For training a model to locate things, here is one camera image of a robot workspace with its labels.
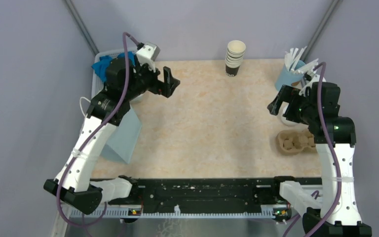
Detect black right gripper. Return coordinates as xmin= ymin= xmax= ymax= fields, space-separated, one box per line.
xmin=267 ymin=84 xmax=316 ymax=125

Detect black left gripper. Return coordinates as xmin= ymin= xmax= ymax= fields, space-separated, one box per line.
xmin=124 ymin=53 xmax=180 ymax=101

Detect stack of paper cups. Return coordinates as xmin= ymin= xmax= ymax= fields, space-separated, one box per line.
xmin=225 ymin=40 xmax=246 ymax=77

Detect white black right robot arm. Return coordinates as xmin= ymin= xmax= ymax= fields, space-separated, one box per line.
xmin=267 ymin=82 xmax=372 ymax=237

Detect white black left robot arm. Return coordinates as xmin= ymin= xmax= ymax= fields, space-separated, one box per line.
xmin=43 ymin=58 xmax=180 ymax=215

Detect stack of plastic lids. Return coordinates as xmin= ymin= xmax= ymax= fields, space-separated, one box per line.
xmin=280 ymin=104 xmax=302 ymax=126

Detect blue straw holder cup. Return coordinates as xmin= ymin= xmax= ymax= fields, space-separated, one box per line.
xmin=274 ymin=59 xmax=305 ymax=91

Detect brown pulp cup carrier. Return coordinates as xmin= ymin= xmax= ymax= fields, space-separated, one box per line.
xmin=275 ymin=129 xmax=317 ymax=156

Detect white wrapped straws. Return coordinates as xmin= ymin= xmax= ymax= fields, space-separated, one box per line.
xmin=284 ymin=46 xmax=319 ymax=75

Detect blue cloth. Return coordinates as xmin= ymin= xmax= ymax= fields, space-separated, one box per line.
xmin=91 ymin=52 xmax=125 ymax=83

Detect white plastic basket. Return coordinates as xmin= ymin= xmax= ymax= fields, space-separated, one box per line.
xmin=91 ymin=46 xmax=143 ymax=104

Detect light blue paper bag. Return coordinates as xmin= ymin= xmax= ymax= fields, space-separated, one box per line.
xmin=101 ymin=107 xmax=142 ymax=164

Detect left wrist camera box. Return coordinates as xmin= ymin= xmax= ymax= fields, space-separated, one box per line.
xmin=136 ymin=42 xmax=161 ymax=72

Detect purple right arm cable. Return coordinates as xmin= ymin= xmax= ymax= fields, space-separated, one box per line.
xmin=282 ymin=62 xmax=344 ymax=237

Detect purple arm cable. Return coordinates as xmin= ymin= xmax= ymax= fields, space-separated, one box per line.
xmin=56 ymin=32 xmax=141 ymax=228
xmin=282 ymin=62 xmax=344 ymax=237

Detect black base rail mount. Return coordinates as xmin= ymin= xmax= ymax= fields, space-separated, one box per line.
xmin=89 ymin=176 xmax=324 ymax=223

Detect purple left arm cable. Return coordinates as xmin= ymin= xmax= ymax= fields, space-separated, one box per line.
xmin=56 ymin=32 xmax=141 ymax=228

